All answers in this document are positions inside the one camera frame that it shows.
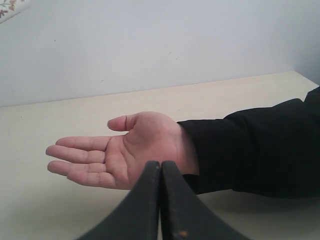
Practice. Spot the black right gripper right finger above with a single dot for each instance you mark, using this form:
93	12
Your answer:
183	215

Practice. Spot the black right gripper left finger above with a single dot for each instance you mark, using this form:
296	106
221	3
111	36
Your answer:
137	216

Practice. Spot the tea bottle fruit label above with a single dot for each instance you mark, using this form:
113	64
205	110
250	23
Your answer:
10	8

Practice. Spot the black sleeved forearm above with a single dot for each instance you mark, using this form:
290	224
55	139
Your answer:
270	151

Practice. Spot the person's open bare hand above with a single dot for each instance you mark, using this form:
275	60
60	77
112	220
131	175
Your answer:
116	162

